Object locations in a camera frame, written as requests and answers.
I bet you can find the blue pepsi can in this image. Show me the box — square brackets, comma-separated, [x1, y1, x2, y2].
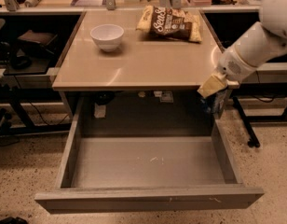
[200, 90, 227, 114]

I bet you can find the grey open drawer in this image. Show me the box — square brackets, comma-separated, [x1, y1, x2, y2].
[35, 93, 264, 213]

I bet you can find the black table leg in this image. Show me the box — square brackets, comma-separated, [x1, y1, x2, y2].
[232, 97, 260, 147]

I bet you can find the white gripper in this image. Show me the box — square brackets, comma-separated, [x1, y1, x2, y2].
[198, 49, 256, 98]

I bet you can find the beige counter cabinet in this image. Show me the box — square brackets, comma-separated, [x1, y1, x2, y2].
[51, 10, 240, 120]

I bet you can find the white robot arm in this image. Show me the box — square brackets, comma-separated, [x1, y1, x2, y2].
[198, 0, 287, 98]

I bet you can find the brown chips bag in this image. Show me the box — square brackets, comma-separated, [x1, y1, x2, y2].
[136, 6, 202, 43]

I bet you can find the white ceramic bowl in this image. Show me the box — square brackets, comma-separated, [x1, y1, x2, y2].
[90, 24, 124, 52]

